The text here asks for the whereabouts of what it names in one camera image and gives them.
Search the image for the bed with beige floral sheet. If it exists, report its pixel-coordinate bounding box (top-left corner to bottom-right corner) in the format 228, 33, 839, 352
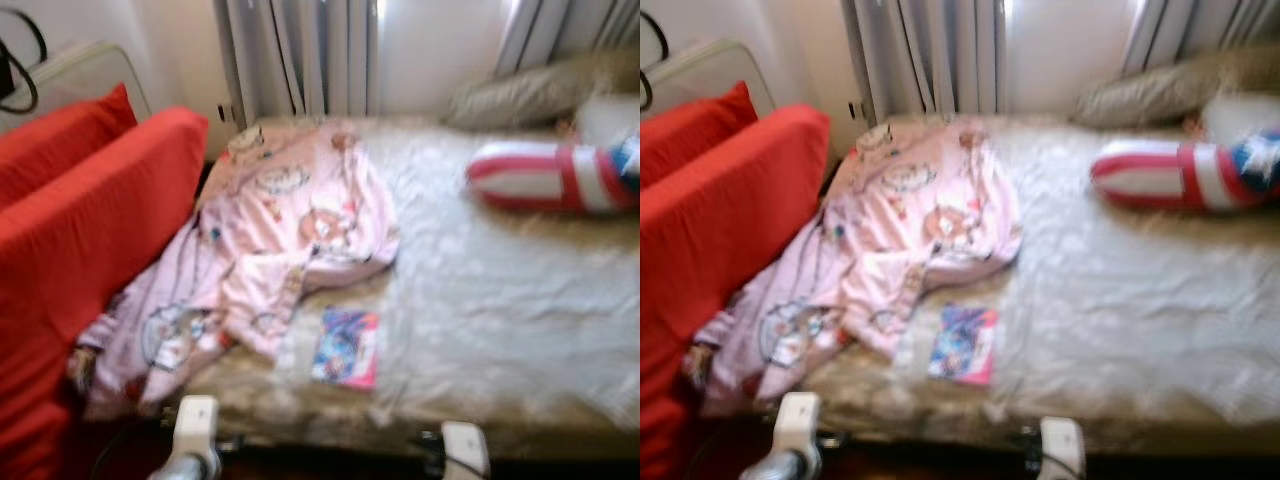
165, 115, 640, 461
790, 113, 1280, 456

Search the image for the red fabric cushion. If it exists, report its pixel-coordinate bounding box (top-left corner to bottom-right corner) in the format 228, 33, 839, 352
0, 107, 209, 480
640, 80, 759, 191
640, 103, 831, 480
0, 83, 139, 211

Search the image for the red white striped shield pillow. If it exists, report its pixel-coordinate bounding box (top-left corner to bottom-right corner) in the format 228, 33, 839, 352
465, 135, 640, 214
1090, 125, 1280, 213

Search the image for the colourful comic book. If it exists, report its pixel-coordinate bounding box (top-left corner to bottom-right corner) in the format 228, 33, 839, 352
310, 307, 381, 391
927, 305, 999, 387

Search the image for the black hanging wall cable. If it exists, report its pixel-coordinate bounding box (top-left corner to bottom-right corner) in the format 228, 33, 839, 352
0, 8, 49, 116
640, 10, 669, 111

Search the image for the grey pleated curtain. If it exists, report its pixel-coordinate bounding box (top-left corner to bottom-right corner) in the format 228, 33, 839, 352
215, 0, 379, 123
1120, 0, 1280, 76
495, 0, 640, 79
842, 0, 1006, 123

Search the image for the pink cartoon print blanket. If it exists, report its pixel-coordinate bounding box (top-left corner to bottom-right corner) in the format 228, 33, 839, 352
68, 120, 401, 421
685, 120, 1023, 419

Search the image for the beige pillow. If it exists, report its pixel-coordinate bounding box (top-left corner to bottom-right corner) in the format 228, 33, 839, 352
445, 50, 640, 131
1072, 45, 1280, 129

